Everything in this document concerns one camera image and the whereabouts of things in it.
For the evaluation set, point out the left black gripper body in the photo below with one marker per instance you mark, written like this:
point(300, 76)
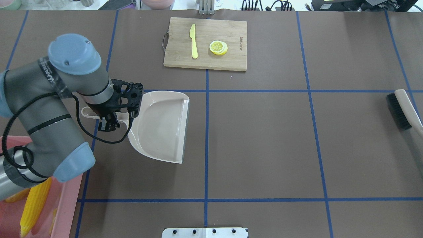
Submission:
point(105, 109)

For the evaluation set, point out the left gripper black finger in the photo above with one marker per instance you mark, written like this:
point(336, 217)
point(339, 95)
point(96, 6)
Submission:
point(109, 122)

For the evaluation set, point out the beige plastic dustpan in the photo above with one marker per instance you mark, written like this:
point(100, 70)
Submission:
point(159, 131)

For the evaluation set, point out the yellow toy corn cob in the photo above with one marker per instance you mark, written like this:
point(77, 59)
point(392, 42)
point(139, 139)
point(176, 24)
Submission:
point(34, 205)

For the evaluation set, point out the beige hand brush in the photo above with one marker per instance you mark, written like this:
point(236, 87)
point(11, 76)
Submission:
point(403, 112)

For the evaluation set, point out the orange toy ginger piece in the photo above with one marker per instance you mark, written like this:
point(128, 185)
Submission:
point(54, 214)

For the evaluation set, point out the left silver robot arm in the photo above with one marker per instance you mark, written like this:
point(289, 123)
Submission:
point(33, 93)

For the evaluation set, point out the wooden cutting board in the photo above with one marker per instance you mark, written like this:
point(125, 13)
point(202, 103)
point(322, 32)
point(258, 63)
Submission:
point(233, 33)

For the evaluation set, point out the yellow plastic knife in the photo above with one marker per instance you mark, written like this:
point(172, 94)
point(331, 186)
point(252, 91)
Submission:
point(192, 35)

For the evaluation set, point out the yellow toy lemon slices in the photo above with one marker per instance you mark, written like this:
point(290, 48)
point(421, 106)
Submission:
point(218, 47)

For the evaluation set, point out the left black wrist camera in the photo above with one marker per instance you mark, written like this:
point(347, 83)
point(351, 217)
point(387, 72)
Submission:
point(129, 95)

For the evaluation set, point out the aluminium frame post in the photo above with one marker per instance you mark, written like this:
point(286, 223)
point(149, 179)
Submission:
point(206, 7)

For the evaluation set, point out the white camera post base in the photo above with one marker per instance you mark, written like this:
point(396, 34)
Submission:
point(206, 232)

